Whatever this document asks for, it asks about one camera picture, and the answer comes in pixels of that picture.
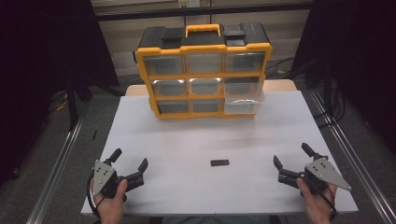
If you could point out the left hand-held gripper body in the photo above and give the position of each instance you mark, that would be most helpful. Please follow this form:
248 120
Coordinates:
104 175

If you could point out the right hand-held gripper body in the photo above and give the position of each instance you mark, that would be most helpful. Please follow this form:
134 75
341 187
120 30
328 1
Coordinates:
325 174

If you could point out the small black rectangular block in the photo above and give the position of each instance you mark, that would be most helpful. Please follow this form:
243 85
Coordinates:
219 162

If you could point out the clear plastic organizer drawer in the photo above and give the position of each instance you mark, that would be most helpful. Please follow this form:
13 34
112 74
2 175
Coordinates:
243 105

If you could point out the person's left hand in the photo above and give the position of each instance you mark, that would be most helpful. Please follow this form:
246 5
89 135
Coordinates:
111 208

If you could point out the person's right hand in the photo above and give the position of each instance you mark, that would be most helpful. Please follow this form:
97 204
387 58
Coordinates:
317 208

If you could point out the small black floor item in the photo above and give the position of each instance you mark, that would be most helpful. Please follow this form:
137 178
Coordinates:
94 134

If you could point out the black metal stand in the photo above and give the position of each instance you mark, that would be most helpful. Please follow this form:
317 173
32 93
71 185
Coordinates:
72 105

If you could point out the set of clear drawers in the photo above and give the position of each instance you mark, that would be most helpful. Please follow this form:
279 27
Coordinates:
163 65

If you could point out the black curtain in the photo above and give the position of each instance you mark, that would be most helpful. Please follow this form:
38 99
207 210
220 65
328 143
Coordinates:
361 56
34 62

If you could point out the yellow black drawer organizer cabinet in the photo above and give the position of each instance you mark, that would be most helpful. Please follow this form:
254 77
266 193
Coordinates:
204 39

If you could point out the black horizontal bar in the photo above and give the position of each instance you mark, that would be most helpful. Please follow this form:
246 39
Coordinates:
202 11

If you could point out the aluminium floor rail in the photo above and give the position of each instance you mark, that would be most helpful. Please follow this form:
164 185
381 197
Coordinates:
351 155
56 174

